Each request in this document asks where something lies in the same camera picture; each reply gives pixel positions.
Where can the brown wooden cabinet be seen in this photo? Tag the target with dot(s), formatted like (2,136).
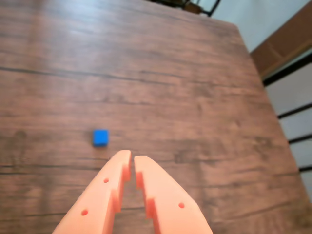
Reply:
(282,39)

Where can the dark chair with brown seat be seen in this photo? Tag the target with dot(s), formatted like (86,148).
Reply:
(193,7)

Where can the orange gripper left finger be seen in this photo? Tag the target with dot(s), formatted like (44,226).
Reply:
(97,195)

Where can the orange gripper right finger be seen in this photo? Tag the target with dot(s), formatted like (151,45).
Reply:
(168,195)

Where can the blue cube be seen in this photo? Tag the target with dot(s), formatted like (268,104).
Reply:
(100,137)

